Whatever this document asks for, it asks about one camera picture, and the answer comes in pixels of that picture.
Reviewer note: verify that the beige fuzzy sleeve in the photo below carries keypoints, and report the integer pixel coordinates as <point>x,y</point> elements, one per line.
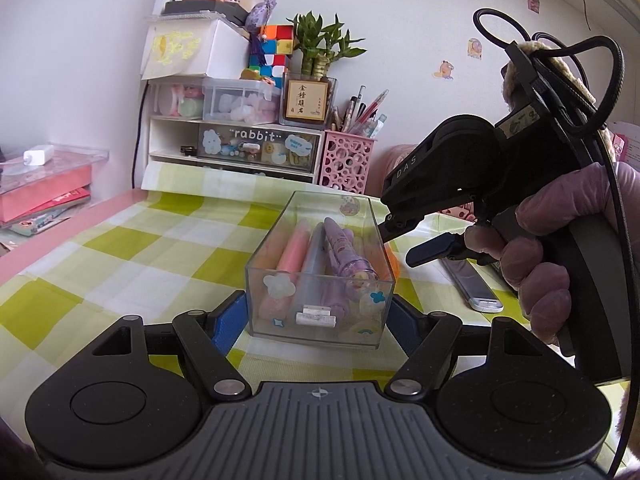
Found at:
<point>515,87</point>

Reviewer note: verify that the short printed purple pen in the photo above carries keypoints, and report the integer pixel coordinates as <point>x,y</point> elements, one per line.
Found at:
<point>345,250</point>

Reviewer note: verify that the clear lidded storage box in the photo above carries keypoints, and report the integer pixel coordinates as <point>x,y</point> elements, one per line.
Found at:
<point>240,102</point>

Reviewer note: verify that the pink cartoon pencil case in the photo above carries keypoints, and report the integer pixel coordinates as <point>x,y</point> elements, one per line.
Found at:
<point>395,157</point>

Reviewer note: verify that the dark grey flat box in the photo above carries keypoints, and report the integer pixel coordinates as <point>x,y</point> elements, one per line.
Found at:
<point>200,10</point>

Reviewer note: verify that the bunch of pens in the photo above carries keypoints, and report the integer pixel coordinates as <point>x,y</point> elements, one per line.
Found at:
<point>357,112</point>

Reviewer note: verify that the square pink wall sticker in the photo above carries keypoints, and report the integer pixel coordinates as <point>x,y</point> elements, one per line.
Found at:
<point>533,2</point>

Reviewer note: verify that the pink perforated pen holder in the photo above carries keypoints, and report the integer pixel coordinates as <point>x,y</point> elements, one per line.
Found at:
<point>345,160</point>

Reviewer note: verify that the person's right hand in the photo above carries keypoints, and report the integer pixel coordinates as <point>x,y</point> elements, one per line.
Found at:
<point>540,270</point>

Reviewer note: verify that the white box with yellow print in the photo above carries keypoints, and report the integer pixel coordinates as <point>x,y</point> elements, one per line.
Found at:
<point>215,50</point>

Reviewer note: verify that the brown toy figure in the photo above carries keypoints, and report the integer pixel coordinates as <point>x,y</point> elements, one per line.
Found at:
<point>256,75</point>

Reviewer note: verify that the orange highlighter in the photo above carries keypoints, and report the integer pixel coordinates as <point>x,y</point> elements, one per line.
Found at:
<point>392,262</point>

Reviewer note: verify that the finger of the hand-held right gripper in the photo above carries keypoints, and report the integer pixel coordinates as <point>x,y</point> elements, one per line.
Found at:
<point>435,251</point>
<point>407,185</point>

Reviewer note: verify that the bamboo plant in glass vase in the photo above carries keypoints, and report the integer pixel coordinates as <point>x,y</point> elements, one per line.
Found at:
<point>307,100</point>

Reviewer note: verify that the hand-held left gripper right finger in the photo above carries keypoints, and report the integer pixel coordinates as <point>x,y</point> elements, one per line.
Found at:
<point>405,322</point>

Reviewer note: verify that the small black clip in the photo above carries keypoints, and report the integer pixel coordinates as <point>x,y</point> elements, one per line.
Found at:
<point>188,151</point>

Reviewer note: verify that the white drawer organizer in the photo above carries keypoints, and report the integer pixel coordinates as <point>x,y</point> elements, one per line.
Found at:
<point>170,140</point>

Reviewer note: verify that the illustrated book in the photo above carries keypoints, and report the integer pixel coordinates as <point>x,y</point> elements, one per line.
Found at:
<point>35,222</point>

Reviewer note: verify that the colourful puzzle cube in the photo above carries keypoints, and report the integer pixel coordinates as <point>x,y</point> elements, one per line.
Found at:
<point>272,50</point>

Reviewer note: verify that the green checked tablecloth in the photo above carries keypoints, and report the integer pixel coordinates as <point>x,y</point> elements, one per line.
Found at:
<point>125,260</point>

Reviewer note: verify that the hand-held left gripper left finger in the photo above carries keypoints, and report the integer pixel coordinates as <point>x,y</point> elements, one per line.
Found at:
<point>227,320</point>

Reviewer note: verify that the white charger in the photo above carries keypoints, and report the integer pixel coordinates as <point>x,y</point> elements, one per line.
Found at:
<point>39,156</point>

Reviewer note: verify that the clear plastic organizer box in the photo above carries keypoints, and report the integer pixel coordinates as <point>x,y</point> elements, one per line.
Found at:
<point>280,320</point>

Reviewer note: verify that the grey lead case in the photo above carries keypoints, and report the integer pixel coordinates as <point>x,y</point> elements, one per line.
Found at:
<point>470,285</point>

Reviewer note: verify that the purple tassel charm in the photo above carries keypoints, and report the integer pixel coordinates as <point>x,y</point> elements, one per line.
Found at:
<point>260,12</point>

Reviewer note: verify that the brown animal wall sticker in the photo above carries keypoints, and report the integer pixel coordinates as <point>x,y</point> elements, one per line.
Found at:
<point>443,70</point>

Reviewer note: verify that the pink highlighter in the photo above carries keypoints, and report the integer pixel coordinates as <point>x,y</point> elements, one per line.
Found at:
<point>295,252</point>

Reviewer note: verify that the clear box with tape rolls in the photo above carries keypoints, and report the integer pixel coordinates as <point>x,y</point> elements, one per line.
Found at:
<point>177,100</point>

